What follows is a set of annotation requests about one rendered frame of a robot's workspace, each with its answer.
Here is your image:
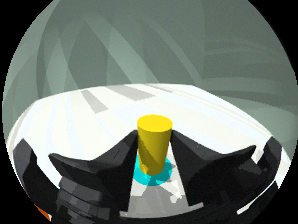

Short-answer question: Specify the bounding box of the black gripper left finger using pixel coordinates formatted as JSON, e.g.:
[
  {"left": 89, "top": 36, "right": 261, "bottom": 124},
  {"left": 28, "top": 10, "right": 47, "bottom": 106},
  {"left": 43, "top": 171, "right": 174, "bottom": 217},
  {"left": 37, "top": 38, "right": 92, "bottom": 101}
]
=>
[{"left": 48, "top": 129, "right": 138, "bottom": 212}]

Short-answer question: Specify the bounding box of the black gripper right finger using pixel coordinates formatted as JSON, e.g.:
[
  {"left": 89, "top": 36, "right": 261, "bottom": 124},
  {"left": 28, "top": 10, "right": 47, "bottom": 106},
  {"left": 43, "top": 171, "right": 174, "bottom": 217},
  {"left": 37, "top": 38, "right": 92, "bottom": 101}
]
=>
[{"left": 170, "top": 129, "right": 257, "bottom": 206}]

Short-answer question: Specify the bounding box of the cyan circle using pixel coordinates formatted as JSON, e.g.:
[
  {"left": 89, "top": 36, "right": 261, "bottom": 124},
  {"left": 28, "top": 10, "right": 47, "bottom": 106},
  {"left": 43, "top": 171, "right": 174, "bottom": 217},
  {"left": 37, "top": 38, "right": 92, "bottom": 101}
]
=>
[{"left": 133, "top": 156, "right": 173, "bottom": 186}]

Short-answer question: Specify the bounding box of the yellow cylinder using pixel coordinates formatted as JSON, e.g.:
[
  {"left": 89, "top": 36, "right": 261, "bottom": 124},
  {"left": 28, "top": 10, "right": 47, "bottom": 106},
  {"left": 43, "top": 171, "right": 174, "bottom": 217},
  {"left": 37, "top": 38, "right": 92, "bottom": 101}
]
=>
[{"left": 137, "top": 115, "right": 173, "bottom": 176}]

